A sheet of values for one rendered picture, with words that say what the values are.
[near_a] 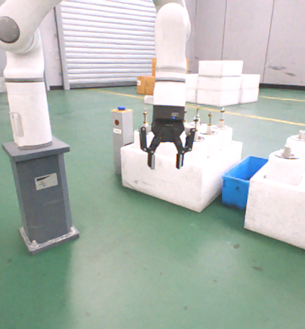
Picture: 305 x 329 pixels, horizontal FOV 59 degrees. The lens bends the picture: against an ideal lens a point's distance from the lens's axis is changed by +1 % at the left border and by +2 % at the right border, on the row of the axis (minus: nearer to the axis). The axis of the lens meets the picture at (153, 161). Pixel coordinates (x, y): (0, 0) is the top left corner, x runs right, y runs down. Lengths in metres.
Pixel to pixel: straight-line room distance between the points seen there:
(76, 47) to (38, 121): 5.38
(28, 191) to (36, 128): 0.17
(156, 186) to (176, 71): 0.58
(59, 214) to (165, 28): 0.58
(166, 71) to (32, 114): 0.36
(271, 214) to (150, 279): 0.42
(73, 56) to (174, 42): 5.49
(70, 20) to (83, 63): 0.79
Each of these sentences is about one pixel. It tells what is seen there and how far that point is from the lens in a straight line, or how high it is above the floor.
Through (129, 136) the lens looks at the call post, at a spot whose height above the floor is 0.19.
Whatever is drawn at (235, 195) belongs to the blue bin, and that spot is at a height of 0.05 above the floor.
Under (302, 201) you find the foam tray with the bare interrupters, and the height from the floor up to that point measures 0.15.
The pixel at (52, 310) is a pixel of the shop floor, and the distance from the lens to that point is 0.72.
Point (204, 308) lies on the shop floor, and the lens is 0.70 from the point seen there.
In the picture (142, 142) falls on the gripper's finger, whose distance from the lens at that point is 0.62.
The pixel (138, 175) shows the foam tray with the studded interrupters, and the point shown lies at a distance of 1.13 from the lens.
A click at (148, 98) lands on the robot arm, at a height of 0.44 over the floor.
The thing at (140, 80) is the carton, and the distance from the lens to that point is 5.01.
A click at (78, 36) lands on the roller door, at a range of 6.16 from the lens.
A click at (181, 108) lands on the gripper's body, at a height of 0.42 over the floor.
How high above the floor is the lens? 0.52
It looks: 20 degrees down
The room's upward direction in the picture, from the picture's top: straight up
